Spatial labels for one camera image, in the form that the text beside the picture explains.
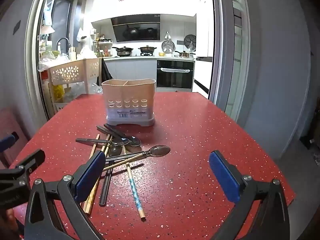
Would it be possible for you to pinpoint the grey kitchen base cabinet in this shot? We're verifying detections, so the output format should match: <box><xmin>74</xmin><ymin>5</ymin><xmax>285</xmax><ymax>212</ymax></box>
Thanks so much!
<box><xmin>103</xmin><ymin>57</ymin><xmax>158</xmax><ymax>81</ymax></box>

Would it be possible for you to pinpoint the beige plastic utensil holder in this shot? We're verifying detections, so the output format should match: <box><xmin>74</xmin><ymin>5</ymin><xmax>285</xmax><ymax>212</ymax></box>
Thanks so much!
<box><xmin>101</xmin><ymin>79</ymin><xmax>157</xmax><ymax>127</ymax></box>

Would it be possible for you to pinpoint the beige flower-cutout storage cart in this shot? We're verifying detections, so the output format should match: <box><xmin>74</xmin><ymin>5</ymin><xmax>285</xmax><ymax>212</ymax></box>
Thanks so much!
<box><xmin>47</xmin><ymin>58</ymin><xmax>103</xmax><ymax>113</ymax></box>

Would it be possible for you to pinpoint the blue and white hanging cloth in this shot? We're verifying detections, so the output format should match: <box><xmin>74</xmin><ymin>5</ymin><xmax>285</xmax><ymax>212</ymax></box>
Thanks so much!
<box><xmin>42</xmin><ymin>7</ymin><xmax>54</xmax><ymax>34</ymax></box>

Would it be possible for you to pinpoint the white upper cabinet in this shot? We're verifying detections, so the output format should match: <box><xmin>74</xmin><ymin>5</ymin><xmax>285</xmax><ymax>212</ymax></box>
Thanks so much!
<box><xmin>90</xmin><ymin>0</ymin><xmax>197</xmax><ymax>25</ymax></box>

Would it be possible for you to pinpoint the upright clear plastic bag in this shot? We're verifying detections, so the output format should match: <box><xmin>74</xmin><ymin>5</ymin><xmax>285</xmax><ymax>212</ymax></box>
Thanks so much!
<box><xmin>79</xmin><ymin>45</ymin><xmax>98</xmax><ymax>60</ymax></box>

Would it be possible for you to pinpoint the blue patterned wooden chopstick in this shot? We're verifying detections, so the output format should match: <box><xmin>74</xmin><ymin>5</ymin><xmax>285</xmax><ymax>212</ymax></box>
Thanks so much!
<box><xmin>122</xmin><ymin>145</ymin><xmax>147</xmax><ymax>222</ymax></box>

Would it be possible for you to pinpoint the black hanging jacket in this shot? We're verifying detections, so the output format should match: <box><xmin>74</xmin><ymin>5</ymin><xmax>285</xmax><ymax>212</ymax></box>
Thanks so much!
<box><xmin>101</xmin><ymin>59</ymin><xmax>113</xmax><ymax>82</ymax></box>

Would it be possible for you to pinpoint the crumpled clear plastic bag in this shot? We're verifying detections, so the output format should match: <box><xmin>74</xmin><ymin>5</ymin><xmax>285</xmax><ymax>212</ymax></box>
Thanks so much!
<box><xmin>37</xmin><ymin>51</ymin><xmax>70</xmax><ymax>72</ymax></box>

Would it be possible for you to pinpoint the white hanging plastic bag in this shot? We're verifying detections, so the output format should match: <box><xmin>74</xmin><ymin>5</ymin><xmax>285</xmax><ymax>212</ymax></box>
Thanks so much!
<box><xmin>76</xmin><ymin>27</ymin><xmax>87</xmax><ymax>42</ymax></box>

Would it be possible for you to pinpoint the round dark divided plate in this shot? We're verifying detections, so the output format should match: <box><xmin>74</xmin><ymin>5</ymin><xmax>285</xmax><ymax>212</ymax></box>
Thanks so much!
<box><xmin>184</xmin><ymin>35</ymin><xmax>197</xmax><ymax>48</ymax></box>

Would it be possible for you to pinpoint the black range hood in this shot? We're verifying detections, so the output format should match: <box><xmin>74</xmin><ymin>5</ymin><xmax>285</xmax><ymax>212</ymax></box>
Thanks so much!
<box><xmin>111</xmin><ymin>15</ymin><xmax>161</xmax><ymax>42</ymax></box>

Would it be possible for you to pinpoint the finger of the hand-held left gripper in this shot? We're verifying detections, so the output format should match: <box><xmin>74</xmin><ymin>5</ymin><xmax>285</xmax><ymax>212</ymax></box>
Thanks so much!
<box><xmin>0</xmin><ymin>132</ymin><xmax>19</xmax><ymax>153</ymax></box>
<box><xmin>0</xmin><ymin>149</ymin><xmax>46</xmax><ymax>181</ymax></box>

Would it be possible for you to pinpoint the black built-in oven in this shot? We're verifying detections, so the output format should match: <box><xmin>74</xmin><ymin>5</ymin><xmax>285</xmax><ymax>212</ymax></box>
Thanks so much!
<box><xmin>156</xmin><ymin>59</ymin><xmax>195</xmax><ymax>92</ymax></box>

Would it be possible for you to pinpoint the spice rack with bottles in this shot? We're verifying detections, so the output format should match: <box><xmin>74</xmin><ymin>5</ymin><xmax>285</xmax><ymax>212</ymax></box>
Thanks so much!
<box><xmin>92</xmin><ymin>34</ymin><xmax>113</xmax><ymax>57</ymax></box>

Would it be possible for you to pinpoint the round metal steamer rack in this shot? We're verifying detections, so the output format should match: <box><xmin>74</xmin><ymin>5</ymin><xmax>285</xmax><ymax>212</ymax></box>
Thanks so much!
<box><xmin>161</xmin><ymin>40</ymin><xmax>175</xmax><ymax>54</ymax></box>

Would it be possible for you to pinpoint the white refrigerator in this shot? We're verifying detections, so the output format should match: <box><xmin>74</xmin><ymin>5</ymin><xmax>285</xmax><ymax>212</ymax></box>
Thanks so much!
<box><xmin>193</xmin><ymin>0</ymin><xmax>215</xmax><ymax>100</ymax></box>

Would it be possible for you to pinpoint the yellow bag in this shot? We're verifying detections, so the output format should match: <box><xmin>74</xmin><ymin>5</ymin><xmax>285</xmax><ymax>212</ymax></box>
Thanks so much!
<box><xmin>51</xmin><ymin>84</ymin><xmax>66</xmax><ymax>103</ymax></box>

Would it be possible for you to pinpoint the brown two-handled pot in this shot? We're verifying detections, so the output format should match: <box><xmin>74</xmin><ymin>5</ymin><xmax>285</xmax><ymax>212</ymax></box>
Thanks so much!
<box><xmin>138</xmin><ymin>45</ymin><xmax>157</xmax><ymax>56</ymax></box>

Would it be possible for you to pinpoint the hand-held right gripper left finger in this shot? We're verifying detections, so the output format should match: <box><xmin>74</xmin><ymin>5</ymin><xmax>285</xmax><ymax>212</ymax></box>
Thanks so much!
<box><xmin>24</xmin><ymin>151</ymin><xmax>107</xmax><ymax>240</ymax></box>

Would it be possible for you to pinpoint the grey sliding door frame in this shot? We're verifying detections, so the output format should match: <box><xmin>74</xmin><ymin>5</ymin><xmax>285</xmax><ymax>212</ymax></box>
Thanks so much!
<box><xmin>209</xmin><ymin>0</ymin><xmax>250</xmax><ymax>120</ymax></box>
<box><xmin>24</xmin><ymin>0</ymin><xmax>63</xmax><ymax>122</ymax></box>

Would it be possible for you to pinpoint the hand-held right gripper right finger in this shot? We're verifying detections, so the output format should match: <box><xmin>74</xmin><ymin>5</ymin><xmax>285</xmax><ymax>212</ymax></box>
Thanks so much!
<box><xmin>209</xmin><ymin>150</ymin><xmax>290</xmax><ymax>240</ymax></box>

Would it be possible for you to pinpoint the black kitchen faucet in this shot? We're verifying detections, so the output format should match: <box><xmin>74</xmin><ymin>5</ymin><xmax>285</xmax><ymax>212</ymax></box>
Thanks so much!
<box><xmin>56</xmin><ymin>38</ymin><xmax>70</xmax><ymax>55</ymax></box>

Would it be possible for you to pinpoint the small steel pot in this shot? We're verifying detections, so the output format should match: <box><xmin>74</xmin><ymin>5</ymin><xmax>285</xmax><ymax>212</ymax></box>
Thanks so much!
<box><xmin>174</xmin><ymin>50</ymin><xmax>196</xmax><ymax>58</ymax></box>

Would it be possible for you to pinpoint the white oven handle cover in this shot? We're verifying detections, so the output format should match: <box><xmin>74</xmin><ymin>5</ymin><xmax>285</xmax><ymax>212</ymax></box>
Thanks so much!
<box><xmin>161</xmin><ymin>67</ymin><xmax>190</xmax><ymax>73</ymax></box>

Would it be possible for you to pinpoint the black wok with lid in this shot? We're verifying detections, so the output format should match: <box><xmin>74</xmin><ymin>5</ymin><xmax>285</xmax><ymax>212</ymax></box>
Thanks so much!
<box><xmin>112</xmin><ymin>45</ymin><xmax>133</xmax><ymax>57</ymax></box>

